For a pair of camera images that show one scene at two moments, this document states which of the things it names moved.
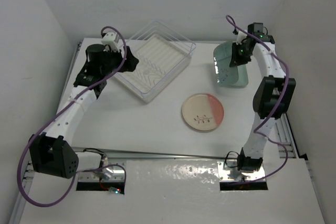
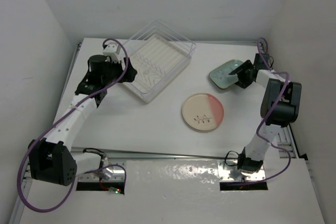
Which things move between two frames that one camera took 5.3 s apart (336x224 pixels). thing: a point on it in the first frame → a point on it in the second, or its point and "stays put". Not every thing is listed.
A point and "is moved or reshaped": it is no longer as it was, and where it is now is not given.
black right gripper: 235,57 → 242,82
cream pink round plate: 202,112 stays put
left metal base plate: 107,172 stays put
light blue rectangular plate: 234,76 is moved or reshaped
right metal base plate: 228,171 stays put
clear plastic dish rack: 163,54 stays put
